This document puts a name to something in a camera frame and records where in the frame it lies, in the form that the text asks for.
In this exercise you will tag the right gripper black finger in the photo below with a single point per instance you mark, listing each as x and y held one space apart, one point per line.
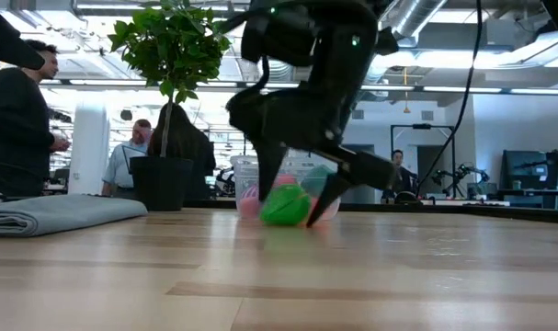
269 165
370 172

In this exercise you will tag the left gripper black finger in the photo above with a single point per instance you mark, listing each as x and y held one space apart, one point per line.
3 41

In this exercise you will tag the light green toy fruit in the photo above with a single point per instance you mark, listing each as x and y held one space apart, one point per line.
285 207

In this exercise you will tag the background black robot arm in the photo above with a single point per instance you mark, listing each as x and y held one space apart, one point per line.
462 174

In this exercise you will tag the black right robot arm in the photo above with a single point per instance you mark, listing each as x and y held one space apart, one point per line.
347 69

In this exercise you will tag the clear plastic tupperware container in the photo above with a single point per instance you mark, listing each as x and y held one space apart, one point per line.
244 170

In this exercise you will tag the person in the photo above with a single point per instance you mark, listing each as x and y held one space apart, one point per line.
12 128
191 138
400 177
122 170

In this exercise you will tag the green plant in black pot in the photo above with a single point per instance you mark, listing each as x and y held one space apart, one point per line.
173 46

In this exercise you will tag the black monitor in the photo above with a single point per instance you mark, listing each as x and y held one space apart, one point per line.
531 167

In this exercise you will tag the folded grey cloth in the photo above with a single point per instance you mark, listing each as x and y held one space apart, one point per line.
53 213

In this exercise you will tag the black stand frame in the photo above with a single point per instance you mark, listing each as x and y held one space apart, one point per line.
421 126

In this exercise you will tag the silver ventilation duct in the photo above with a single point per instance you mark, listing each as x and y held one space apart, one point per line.
416 14

